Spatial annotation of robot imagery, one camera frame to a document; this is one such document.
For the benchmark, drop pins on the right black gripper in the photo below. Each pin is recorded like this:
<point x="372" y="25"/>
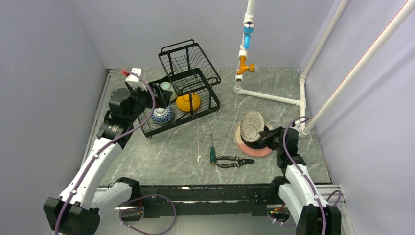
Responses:
<point x="267" y="136"/>

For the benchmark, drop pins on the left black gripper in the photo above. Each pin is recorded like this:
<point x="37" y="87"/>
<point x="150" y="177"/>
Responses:
<point x="162" y="99"/>

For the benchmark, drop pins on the mint green ceramic bowl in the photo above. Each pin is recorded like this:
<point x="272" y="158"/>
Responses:
<point x="166" y="86"/>

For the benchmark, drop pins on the black ceramic plate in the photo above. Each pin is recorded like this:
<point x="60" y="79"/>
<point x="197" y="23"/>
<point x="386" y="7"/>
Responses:
<point x="259" y="144"/>

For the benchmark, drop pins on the red patterned ceramic bowl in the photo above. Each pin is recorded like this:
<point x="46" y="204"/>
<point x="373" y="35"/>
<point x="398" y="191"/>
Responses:
<point x="162" y="115"/>

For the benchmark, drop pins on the yellow ribbed ceramic bowl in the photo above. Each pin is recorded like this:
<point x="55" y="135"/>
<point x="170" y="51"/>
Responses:
<point x="188" y="102"/>

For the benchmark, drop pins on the speckled grey ceramic plate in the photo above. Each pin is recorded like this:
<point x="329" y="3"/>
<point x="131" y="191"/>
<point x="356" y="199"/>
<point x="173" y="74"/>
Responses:
<point x="251" y="124"/>

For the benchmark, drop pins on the pink rimmed ceramic plate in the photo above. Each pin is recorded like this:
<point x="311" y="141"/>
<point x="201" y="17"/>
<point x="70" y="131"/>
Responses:
<point x="247" y="150"/>

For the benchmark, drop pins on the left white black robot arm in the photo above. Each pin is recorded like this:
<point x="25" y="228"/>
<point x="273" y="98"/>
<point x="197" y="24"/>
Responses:
<point x="118" y="126"/>

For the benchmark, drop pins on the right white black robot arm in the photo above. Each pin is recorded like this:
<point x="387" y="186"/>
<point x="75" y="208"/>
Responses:
<point x="312" y="214"/>

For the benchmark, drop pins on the black grey pliers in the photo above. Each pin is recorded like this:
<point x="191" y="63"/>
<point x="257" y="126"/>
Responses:
<point x="232" y="162"/>

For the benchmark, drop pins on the orange pipe valve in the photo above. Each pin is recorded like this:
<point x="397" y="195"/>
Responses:
<point x="243" y="67"/>

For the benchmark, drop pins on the blue cylinder on pipe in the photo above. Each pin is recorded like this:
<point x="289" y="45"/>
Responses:
<point x="248" y="29"/>

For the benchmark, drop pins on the white tall pole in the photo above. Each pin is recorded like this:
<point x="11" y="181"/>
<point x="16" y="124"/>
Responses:
<point x="403" y="13"/>

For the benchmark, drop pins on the black wire dish rack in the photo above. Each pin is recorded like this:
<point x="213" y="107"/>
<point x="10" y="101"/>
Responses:
<point x="189" y="71"/>

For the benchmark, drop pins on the green handled screwdriver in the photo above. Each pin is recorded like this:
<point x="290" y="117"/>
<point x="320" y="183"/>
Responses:
<point x="212" y="156"/>

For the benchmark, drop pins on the aluminium side rail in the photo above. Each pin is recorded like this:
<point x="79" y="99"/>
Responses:
<point x="97" y="113"/>

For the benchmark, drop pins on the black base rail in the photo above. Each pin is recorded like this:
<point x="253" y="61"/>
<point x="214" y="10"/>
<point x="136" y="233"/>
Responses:
<point x="162" y="200"/>

